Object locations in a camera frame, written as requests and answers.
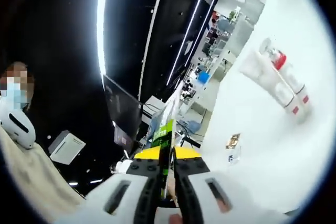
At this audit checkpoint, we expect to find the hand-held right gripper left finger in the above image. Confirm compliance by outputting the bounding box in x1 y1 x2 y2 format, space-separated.
54 146 162 224

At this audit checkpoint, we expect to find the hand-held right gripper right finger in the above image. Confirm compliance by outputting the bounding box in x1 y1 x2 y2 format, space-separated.
173 146 287 224

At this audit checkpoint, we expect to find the black green sachet packet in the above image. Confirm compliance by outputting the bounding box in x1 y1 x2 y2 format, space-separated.
149 81 184 202

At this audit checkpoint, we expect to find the white skincare tube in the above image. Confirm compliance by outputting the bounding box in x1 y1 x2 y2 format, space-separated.
239 50 280 88

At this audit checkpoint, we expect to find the white skincare bottle red band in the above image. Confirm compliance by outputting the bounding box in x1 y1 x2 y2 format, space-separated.
259 37 307 96

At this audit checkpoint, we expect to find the blue storage box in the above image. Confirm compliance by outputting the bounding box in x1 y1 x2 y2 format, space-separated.
197 71 211 85

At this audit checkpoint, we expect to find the person's right hand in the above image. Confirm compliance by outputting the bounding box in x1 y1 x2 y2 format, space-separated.
166 176 184 224

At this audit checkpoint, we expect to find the white sachet with blue print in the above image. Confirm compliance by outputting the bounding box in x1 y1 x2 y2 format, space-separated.
227 147 242 166

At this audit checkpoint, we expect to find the blue water jug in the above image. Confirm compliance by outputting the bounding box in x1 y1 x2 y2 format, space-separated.
182 119 202 133

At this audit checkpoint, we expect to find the gold foil sachet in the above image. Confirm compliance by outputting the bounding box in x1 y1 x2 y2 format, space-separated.
225 133 242 149

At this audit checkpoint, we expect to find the dark monitor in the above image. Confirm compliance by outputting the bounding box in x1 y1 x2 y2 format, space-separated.
103 73 143 141

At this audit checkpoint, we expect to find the white box unit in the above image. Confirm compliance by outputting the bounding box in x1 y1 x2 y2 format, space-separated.
48 129 87 166

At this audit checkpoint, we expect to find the person's beige top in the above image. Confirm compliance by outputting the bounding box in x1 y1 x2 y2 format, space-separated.
0 126 86 222

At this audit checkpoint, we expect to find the white chest-worn device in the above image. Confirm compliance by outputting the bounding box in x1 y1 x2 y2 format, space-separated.
0 109 37 150

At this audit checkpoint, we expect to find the curved ceiling light strip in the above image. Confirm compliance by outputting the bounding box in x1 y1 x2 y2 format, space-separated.
96 0 112 79

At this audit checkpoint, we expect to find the small distant green plant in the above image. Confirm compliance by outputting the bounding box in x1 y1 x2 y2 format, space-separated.
228 6 242 23

